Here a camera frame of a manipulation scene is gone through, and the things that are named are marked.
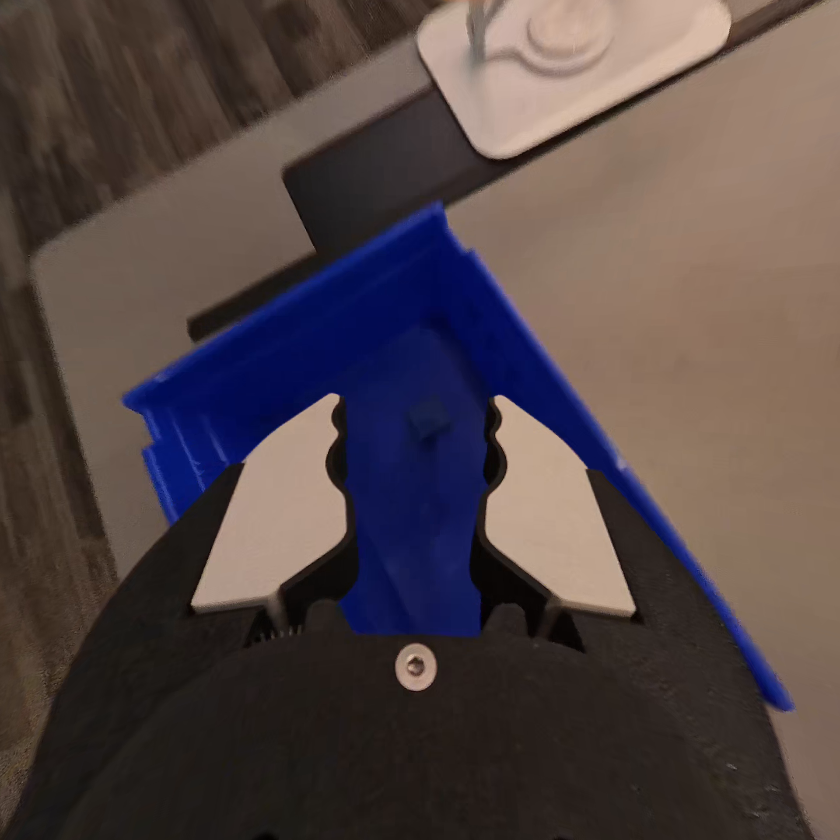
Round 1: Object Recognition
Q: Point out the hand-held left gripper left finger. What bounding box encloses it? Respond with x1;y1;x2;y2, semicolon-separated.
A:
189;393;361;629

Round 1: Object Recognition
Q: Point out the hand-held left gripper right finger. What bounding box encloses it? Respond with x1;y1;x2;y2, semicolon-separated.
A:
470;394;638;635

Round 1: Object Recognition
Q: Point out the dark blue wooden cube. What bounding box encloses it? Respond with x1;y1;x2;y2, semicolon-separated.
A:
407;395;455;442

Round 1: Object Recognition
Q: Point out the blue plastic storage bin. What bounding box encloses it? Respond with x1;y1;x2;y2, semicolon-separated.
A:
121;201;797;714

